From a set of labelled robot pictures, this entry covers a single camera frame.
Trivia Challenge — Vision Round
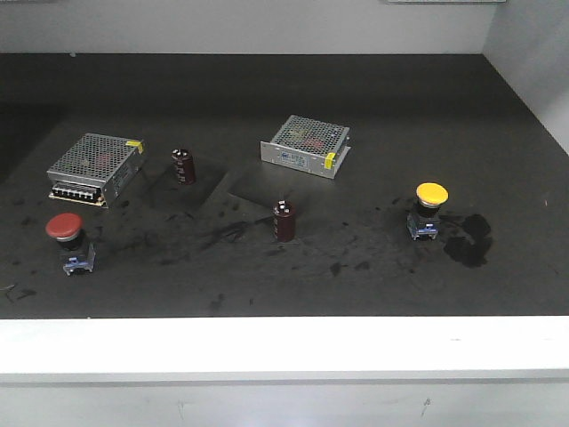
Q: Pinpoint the yellow mushroom push button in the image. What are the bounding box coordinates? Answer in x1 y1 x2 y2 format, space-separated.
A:
406 182 449 241

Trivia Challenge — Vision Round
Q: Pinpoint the red mushroom push button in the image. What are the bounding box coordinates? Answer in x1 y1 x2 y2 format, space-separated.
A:
45 213 96 276

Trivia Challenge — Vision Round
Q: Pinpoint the right dark red capacitor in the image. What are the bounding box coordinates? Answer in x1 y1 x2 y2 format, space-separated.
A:
273 200 295 242

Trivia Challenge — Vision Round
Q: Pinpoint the dark red capacitor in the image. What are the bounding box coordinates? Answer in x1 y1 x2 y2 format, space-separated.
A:
172 149 196 185
273 200 295 242

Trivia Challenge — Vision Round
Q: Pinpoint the right mesh power supply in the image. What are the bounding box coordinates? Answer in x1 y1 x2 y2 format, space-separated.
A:
260 115 350 180

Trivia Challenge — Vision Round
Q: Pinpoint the mesh power supply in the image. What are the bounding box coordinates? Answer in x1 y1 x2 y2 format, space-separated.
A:
47 133 145 208
260 115 350 180

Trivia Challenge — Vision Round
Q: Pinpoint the left dark red capacitor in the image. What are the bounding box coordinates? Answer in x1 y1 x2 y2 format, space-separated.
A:
172 149 196 185

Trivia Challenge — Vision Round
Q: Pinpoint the left mesh power supply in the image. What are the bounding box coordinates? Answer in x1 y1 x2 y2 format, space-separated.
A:
47 133 145 208

